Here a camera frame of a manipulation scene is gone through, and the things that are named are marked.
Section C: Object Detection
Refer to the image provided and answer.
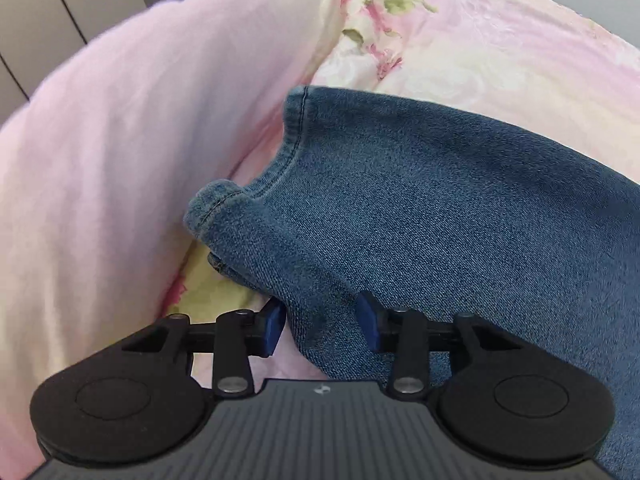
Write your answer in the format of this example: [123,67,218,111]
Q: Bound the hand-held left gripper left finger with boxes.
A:
[121,298,287,400]

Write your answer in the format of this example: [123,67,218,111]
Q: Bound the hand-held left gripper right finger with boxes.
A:
[354,290,521,401]

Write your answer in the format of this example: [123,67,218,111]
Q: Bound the blue denim pants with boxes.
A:
[183,85,640,480]

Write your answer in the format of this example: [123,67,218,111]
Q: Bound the plain pink quilt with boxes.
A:
[0,0,347,480]

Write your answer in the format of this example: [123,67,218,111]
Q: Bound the pink floral bed sheet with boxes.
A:
[162,0,640,383]

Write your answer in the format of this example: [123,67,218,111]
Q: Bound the grey wardrobe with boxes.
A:
[0,0,221,128]

